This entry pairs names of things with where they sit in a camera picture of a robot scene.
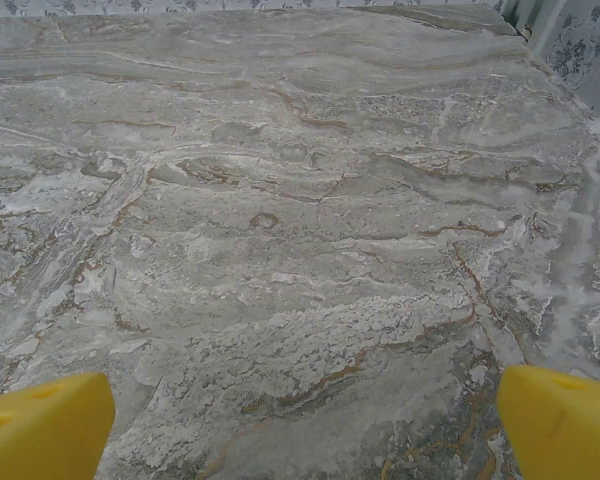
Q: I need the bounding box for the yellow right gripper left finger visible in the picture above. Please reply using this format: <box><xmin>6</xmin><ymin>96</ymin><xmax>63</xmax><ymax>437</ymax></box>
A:
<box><xmin>0</xmin><ymin>372</ymin><xmax>116</xmax><ymax>480</ymax></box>

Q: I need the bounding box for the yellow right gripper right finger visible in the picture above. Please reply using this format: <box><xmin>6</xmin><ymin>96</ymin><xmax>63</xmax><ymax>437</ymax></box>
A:
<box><xmin>496</xmin><ymin>364</ymin><xmax>600</xmax><ymax>480</ymax></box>

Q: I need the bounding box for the aluminium frame post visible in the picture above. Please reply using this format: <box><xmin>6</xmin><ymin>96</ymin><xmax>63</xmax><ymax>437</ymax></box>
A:
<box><xmin>499</xmin><ymin>0</ymin><xmax>532</xmax><ymax>44</ymax></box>

